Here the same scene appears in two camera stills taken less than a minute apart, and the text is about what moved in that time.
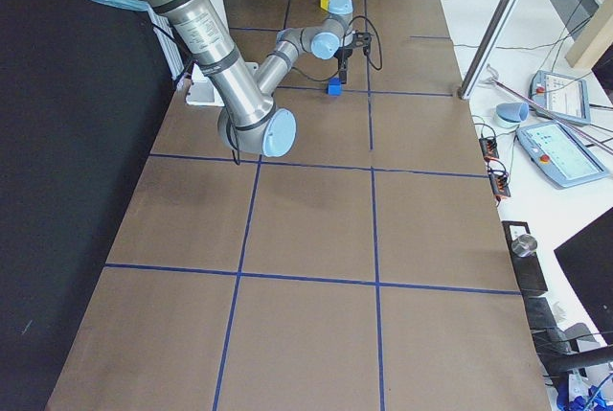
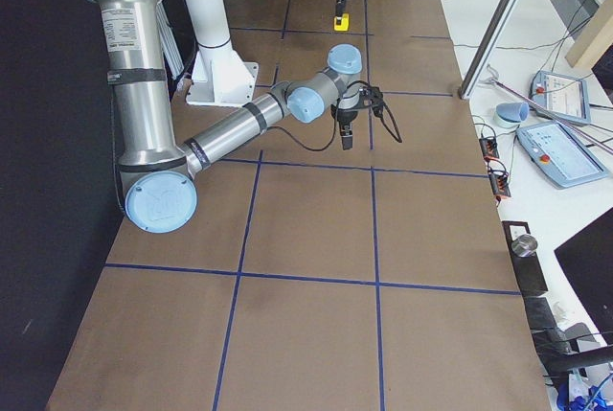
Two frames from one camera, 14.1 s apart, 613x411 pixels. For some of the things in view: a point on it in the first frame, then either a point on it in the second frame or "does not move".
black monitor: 587,257 does not move
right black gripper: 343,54 to 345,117
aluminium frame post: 485,54 does not move
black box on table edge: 528,269 does not move
